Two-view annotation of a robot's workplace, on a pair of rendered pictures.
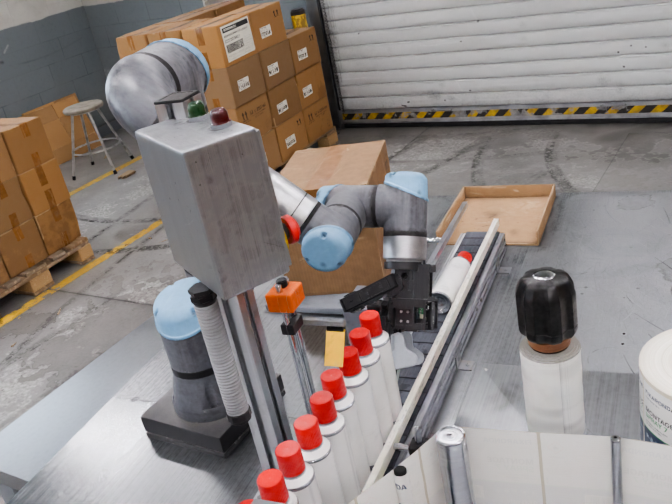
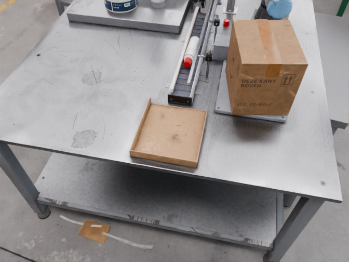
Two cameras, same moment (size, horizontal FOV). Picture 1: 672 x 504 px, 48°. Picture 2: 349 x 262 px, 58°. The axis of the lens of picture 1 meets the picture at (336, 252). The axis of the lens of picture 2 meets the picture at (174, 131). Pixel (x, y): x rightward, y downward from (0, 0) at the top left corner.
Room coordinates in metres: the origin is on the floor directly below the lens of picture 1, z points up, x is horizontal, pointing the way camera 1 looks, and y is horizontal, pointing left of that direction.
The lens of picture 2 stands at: (2.65, -0.66, 1.82)
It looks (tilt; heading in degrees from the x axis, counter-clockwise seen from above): 50 degrees down; 164
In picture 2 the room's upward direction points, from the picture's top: straight up
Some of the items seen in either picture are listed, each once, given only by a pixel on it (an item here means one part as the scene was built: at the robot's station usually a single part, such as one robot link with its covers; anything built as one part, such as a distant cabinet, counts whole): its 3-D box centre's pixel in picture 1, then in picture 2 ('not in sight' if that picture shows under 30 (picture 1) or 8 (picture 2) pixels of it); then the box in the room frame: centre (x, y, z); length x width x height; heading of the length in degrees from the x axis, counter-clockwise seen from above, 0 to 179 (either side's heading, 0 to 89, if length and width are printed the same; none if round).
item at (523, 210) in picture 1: (497, 213); (171, 129); (1.84, -0.45, 0.85); 0.30 x 0.26 x 0.04; 153
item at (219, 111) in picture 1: (219, 116); not in sight; (0.88, 0.10, 1.49); 0.03 x 0.03 x 0.02
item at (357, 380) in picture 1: (358, 406); not in sight; (0.95, 0.01, 0.98); 0.05 x 0.05 x 0.20
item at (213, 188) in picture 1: (214, 199); not in sight; (0.90, 0.14, 1.38); 0.17 x 0.10 x 0.19; 28
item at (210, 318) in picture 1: (221, 356); not in sight; (0.86, 0.18, 1.18); 0.04 x 0.04 x 0.21
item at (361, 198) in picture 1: (347, 210); not in sight; (1.22, -0.03, 1.20); 0.11 x 0.11 x 0.08; 70
